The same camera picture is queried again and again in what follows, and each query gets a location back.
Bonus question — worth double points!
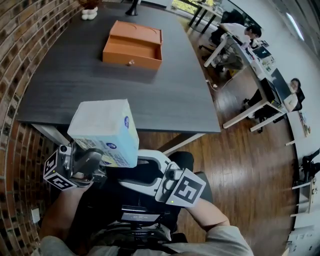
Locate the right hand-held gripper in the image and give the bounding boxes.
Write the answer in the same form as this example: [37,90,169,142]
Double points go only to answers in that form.
[118,149,207,208]

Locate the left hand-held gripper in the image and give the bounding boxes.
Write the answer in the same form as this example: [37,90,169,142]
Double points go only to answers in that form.
[43,143,108,192]

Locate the pale blue tissue pack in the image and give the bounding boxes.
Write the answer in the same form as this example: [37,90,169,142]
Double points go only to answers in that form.
[66,98,140,169]

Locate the person's right forearm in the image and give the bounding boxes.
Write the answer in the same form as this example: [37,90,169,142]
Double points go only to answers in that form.
[184,198,231,233]

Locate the person's left forearm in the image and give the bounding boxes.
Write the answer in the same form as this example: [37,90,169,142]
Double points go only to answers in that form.
[38,183,95,242]

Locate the person's black trousers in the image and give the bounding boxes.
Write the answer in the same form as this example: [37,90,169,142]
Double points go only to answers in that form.
[74,151,196,233]

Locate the white table leg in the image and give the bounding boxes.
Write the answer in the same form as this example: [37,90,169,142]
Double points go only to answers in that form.
[157,133,206,155]
[31,123,71,146]

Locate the black chest device with screen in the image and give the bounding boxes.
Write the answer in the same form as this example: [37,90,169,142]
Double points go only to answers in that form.
[120,204,161,224]

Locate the black office chair seat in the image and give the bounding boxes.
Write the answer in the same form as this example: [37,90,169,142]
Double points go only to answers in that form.
[193,171,214,204]

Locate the white office desk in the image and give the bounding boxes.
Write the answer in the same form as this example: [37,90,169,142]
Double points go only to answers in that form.
[203,24,253,68]
[222,57,296,133]

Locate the person's grey shirt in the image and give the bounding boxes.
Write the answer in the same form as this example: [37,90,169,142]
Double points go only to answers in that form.
[32,224,255,256]

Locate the orange drawer box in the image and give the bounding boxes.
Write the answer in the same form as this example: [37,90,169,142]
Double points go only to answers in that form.
[102,20,163,71]

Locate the black computer tower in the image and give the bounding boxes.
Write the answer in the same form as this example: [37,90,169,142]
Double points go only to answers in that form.
[259,77,283,108]

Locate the dried plant in white vase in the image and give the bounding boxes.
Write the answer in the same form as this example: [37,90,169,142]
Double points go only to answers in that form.
[77,0,103,21]

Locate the black lamp base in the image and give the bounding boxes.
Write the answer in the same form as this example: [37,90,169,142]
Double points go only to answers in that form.
[124,0,139,17]

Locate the black computer monitor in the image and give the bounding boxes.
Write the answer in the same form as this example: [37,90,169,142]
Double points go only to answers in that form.
[271,67,293,101]

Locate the colourful printed booklet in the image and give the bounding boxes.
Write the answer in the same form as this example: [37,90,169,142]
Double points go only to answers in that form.
[298,111,312,138]

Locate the open laptop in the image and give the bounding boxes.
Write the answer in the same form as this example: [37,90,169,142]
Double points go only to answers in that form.
[251,45,273,60]

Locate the white power strip with cable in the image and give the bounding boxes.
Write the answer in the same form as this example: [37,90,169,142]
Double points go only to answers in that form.
[205,79,220,90]

